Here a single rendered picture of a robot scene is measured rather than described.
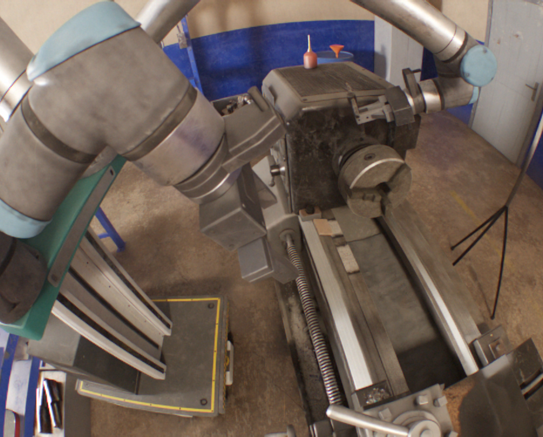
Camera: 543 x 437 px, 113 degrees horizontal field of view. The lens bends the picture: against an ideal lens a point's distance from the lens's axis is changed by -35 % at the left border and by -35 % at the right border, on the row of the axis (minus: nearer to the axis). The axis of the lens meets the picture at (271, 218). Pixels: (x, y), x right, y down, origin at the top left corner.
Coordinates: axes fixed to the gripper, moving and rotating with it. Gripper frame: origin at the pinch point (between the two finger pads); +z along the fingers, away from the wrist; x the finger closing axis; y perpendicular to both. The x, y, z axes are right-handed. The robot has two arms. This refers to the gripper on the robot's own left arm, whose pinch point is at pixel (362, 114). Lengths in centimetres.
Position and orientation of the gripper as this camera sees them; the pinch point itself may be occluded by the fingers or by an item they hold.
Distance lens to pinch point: 78.7
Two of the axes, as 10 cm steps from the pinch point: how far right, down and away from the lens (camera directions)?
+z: -8.7, 2.1, 4.5
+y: 4.8, 5.8, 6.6
